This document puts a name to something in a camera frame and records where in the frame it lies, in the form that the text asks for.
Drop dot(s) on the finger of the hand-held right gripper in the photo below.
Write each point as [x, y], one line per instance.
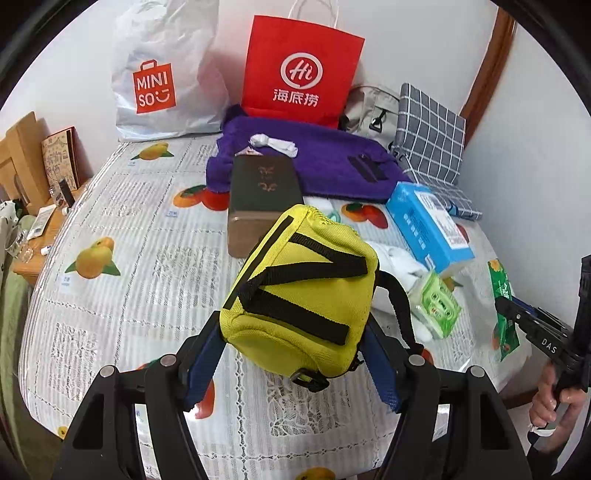
[540, 316]
[510, 316]

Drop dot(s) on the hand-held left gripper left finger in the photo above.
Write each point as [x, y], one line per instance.
[203, 369]

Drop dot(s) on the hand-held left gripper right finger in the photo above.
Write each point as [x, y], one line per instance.
[383, 369]

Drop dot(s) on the green snack packet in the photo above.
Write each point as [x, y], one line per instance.
[501, 286]

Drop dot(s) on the light green tissue packet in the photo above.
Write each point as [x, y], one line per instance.
[436, 307]

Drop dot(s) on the white sponge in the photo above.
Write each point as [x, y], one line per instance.
[318, 205]

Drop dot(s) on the person's right forearm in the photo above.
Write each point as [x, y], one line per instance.
[568, 457]

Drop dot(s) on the person's right hand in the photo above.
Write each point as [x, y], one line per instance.
[542, 397]

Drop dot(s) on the fruit print tablecloth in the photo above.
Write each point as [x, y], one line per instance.
[138, 300]

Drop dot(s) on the white socks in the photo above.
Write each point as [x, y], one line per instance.
[397, 263]

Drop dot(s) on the blue tissue pack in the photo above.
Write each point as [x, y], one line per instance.
[425, 226]

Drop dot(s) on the dark wooden box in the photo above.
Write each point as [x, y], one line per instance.
[258, 203]

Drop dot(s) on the wooden nightstand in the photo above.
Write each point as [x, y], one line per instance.
[41, 263]

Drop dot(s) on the green bedsheet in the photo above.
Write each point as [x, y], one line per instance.
[11, 332]

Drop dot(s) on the checkered grey cloth bag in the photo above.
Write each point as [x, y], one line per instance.
[429, 138]

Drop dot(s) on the white tube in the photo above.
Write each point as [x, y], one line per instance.
[40, 221]

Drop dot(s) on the clear glass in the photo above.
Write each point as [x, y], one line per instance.
[18, 249]

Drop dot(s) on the purple towel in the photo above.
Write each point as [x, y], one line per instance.
[323, 157]

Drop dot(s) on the small dark bottle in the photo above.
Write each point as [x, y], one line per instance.
[67, 194]

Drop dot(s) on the rolled white sock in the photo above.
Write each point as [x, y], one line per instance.
[272, 144]

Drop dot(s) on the grey backpack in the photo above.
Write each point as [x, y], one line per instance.
[369, 115]

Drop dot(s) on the brown patterned book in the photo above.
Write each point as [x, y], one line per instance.
[60, 157]

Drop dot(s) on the wooden headboard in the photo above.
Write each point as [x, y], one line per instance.
[21, 157]

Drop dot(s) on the white plastic shopping bag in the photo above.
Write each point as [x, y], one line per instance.
[171, 69]

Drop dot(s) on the red paper bag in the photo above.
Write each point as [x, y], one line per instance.
[300, 55]

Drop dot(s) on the brown wooden door frame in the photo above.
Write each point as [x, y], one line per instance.
[491, 60]

